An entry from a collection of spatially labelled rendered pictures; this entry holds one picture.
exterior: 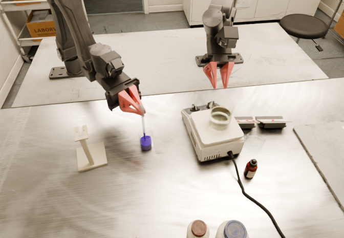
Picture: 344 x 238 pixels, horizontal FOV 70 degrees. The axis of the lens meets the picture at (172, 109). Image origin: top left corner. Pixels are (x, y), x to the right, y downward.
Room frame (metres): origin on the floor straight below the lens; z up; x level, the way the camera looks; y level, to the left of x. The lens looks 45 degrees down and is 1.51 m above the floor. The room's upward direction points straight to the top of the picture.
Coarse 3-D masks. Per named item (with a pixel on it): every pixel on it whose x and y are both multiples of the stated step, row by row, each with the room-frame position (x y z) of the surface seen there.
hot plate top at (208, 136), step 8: (200, 112) 0.50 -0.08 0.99; (208, 112) 0.50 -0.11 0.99; (192, 120) 0.47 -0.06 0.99; (200, 120) 0.47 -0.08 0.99; (232, 120) 0.47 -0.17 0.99; (200, 128) 0.44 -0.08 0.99; (208, 128) 0.44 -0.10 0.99; (232, 128) 0.44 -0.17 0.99; (240, 128) 0.44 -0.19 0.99; (200, 136) 0.41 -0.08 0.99; (208, 136) 0.41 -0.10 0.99; (216, 136) 0.41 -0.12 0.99; (224, 136) 0.41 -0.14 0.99; (232, 136) 0.41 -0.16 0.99; (240, 136) 0.41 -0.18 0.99; (208, 144) 0.39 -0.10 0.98
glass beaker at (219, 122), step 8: (216, 96) 0.48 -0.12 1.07; (224, 96) 0.48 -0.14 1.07; (208, 104) 0.45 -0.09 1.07; (216, 104) 0.48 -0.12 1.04; (224, 104) 0.48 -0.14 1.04; (232, 104) 0.46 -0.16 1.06; (216, 112) 0.43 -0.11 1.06; (232, 112) 0.44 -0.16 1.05; (208, 120) 0.45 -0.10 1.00; (216, 120) 0.43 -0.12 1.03; (224, 120) 0.42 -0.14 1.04; (216, 128) 0.43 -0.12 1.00; (224, 128) 0.43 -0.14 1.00
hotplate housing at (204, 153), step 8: (184, 112) 0.54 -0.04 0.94; (184, 120) 0.53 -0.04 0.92; (192, 128) 0.46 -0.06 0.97; (192, 136) 0.44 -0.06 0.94; (200, 144) 0.40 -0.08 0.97; (216, 144) 0.40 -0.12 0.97; (224, 144) 0.40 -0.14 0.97; (232, 144) 0.40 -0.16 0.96; (240, 144) 0.41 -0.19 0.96; (200, 152) 0.38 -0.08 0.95; (208, 152) 0.38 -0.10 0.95; (216, 152) 0.39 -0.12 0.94; (224, 152) 0.40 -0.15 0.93; (232, 152) 0.40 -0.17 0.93; (240, 152) 0.41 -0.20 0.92; (200, 160) 0.38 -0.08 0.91; (208, 160) 0.39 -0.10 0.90
